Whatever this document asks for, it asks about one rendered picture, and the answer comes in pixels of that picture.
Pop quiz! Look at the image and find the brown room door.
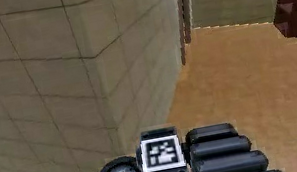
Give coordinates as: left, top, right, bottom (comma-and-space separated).
170, 0, 207, 67

